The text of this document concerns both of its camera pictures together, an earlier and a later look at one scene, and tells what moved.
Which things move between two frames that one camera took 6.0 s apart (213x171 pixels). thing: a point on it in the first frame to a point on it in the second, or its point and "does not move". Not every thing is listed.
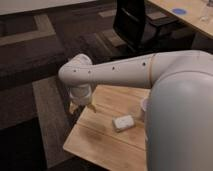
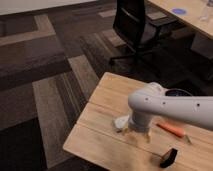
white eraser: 123,122 does not move
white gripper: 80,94 to 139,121
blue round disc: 179,11 does not move
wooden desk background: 199,13 does not move
